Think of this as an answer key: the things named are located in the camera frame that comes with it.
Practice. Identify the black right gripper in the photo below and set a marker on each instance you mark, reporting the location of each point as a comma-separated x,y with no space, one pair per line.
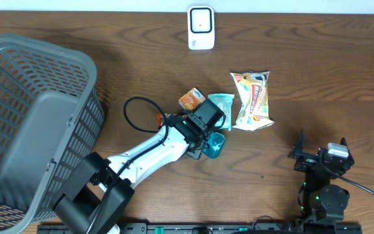
307,160

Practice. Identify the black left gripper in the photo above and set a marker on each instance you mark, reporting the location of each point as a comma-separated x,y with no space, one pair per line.
199,151

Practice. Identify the small orange snack packet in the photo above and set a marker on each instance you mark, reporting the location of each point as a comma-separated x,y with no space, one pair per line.
191,99

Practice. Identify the teal mouthwash bottle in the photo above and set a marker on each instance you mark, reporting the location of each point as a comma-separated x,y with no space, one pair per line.
214,145

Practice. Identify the red Top chocolate bar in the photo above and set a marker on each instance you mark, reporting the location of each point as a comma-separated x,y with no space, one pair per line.
160,119

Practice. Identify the light teal snack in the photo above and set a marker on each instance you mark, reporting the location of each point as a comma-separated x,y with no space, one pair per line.
224,102

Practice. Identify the cream snack bag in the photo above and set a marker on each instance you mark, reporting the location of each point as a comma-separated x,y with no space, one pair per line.
253,92

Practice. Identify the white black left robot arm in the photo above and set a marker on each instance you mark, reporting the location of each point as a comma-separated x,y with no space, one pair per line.
94,196

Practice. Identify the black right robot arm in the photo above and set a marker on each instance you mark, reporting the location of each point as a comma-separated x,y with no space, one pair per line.
321,201

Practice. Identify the white barcode scanner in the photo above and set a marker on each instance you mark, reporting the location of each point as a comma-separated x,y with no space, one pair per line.
201,28

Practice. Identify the grey plastic mesh basket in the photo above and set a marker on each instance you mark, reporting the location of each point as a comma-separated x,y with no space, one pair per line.
50,118

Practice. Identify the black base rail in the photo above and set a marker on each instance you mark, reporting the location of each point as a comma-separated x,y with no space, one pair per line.
261,227

